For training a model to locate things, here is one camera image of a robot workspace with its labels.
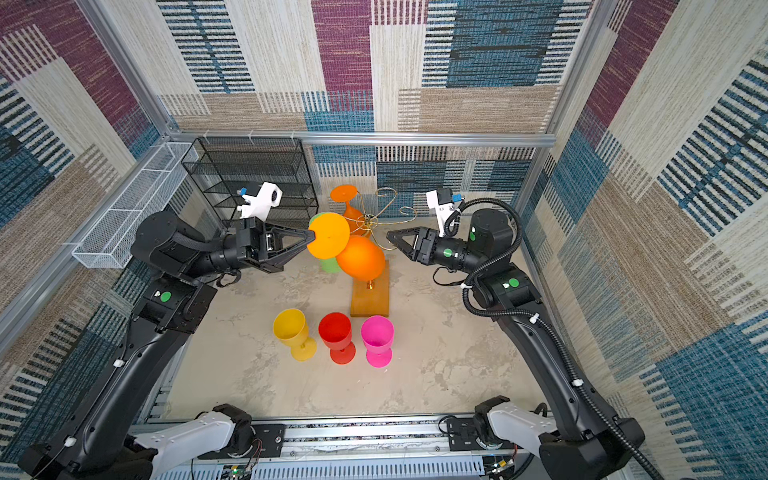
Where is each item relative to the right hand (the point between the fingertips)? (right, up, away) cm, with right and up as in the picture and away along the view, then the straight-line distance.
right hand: (392, 243), depth 60 cm
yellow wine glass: (-27, -23, +22) cm, 41 cm away
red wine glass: (-14, -22, +15) cm, 30 cm away
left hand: (-12, 0, -15) cm, 20 cm away
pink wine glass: (-3, -24, +20) cm, 31 cm away
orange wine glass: (-12, +14, +23) cm, 29 cm away
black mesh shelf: (-58, +27, +45) cm, 78 cm away
